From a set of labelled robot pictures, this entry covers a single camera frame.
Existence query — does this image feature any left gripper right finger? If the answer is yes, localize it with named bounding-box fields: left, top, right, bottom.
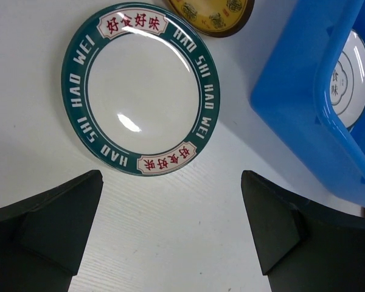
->
left=241, top=170, right=365, bottom=291

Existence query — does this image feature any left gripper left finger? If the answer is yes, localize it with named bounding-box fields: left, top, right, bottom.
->
left=0, top=170, right=103, bottom=291

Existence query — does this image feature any white plate with flower emblem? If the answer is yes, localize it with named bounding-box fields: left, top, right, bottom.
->
left=330, top=30, right=365, bottom=128

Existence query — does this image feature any green rim plate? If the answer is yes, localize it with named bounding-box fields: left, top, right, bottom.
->
left=61, top=2, right=220, bottom=176

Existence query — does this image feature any yellow patterned plate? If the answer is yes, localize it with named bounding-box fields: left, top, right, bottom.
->
left=164, top=0, right=255, bottom=38

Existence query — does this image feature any blue plastic bin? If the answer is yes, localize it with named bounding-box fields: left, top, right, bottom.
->
left=251, top=1, right=365, bottom=207

